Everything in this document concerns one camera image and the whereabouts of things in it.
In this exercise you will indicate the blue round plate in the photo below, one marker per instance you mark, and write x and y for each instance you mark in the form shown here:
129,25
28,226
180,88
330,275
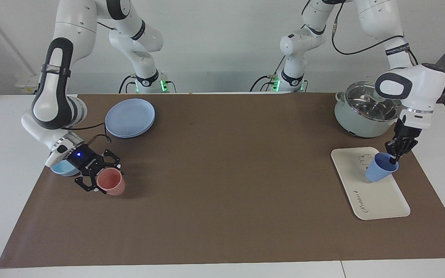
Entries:
129,117

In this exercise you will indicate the pink plastic cup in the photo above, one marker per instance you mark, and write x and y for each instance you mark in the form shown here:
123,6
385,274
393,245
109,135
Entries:
110,181

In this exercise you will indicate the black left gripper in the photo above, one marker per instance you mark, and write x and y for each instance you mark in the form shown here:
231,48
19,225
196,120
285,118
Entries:
407,130

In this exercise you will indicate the brown table mat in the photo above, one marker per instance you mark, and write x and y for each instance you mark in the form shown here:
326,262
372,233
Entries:
226,185

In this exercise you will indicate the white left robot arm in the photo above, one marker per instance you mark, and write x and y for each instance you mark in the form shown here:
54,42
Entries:
423,85

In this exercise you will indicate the white wall power strip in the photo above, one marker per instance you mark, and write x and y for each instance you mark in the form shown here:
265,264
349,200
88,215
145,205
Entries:
25,87

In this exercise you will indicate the light blue bowl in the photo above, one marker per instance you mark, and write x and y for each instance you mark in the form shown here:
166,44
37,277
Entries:
62,169

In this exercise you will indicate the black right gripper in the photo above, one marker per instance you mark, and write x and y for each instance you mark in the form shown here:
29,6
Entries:
87,161

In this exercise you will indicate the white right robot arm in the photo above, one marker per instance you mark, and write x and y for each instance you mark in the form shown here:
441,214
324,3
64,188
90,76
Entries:
52,104

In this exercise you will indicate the blue plastic cup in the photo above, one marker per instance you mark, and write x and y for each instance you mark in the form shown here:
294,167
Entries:
377,172

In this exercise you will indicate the cream rectangular rabbit tray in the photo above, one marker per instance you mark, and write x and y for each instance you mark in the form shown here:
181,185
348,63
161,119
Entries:
377,199

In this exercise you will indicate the pale green cooking pot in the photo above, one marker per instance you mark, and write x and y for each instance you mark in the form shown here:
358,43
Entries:
354,124

